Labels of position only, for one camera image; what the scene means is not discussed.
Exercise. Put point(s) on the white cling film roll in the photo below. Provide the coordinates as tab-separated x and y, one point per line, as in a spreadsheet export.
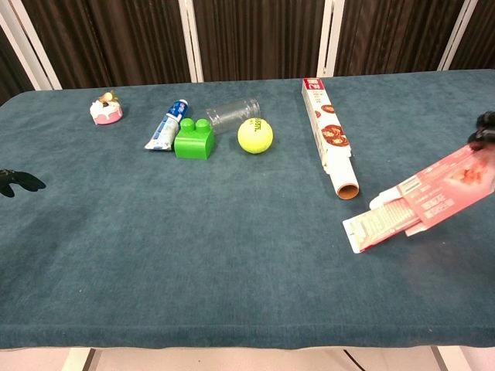
344	181

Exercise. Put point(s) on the yellow tennis ball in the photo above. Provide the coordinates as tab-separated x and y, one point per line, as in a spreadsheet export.
255	136

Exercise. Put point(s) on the pink toy cake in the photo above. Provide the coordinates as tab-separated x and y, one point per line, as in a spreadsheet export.
106	112

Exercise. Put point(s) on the dark corrugated partition panel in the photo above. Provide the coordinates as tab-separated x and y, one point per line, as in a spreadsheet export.
394	35
483	31
11	73
259	38
116	38

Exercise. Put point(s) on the clear plastic jar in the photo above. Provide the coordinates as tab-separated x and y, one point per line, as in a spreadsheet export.
230	114

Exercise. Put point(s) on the long cling film box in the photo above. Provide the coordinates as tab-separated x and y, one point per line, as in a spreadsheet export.
321	112

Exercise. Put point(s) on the green building block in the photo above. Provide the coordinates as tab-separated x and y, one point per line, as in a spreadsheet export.
193	143

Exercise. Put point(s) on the white table leg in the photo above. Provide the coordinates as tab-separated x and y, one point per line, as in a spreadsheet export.
452	359
77	359

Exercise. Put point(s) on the white partition post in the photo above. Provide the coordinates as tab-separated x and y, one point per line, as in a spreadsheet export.
458	36
36	50
328	38
192	42

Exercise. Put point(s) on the pink toothpaste box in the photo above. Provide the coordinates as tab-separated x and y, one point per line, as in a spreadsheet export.
452	185

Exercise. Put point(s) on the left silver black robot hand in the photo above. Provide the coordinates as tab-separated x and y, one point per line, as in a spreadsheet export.
19	181

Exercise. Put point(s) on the blue white toothpaste tube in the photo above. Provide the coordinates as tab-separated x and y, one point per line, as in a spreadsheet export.
166	129

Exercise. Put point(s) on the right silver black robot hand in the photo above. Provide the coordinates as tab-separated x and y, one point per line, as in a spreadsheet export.
485	133

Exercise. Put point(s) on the teal table cloth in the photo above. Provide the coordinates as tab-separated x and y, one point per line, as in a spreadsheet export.
193	239

